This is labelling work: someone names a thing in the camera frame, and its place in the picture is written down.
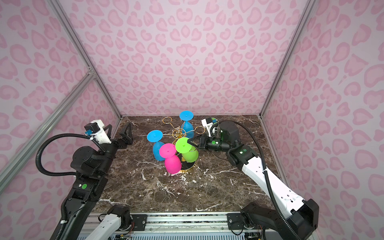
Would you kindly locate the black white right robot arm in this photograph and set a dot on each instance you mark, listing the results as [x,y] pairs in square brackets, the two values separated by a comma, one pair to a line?
[292,217]

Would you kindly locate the blue wine glass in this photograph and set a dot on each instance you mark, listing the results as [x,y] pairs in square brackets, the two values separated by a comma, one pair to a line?
[188,128]
[155,137]

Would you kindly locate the aluminium frame corner post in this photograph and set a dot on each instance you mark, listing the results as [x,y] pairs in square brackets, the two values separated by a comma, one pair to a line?
[78,45]
[308,11]

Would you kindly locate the aluminium frame corner post left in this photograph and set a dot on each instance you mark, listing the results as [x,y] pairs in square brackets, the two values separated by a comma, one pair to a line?
[78,45]

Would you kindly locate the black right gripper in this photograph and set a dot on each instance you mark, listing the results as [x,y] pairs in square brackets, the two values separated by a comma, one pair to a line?
[204,143]

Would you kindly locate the gold wire wine glass rack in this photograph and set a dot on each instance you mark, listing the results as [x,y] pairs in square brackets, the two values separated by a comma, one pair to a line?
[178,133]

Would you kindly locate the pink wine glass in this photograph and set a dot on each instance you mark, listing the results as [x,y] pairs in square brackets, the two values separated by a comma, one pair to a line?
[172,162]

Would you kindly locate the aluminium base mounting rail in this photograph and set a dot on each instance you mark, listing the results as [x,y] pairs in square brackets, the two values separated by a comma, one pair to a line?
[178,226]

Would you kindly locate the aluminium frame corner post right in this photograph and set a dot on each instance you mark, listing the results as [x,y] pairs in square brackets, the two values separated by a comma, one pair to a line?
[308,11]

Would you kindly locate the blue wine glass rear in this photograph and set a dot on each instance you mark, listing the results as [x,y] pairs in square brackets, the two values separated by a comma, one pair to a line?
[188,128]

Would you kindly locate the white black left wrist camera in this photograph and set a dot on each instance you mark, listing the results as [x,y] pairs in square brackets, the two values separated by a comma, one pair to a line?
[96,130]

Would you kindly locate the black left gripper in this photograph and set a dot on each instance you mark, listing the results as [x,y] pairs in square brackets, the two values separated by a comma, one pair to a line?
[125,140]

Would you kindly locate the aluminium frame rail left wall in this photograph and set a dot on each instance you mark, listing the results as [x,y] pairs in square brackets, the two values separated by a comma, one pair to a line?
[30,147]

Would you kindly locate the blue wine glass front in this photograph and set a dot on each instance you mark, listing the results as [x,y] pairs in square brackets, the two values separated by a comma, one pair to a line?
[155,137]

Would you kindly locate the green wine glass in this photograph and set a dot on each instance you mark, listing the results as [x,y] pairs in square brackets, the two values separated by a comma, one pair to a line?
[189,153]

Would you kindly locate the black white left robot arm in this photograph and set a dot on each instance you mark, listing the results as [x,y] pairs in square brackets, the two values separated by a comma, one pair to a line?
[91,174]

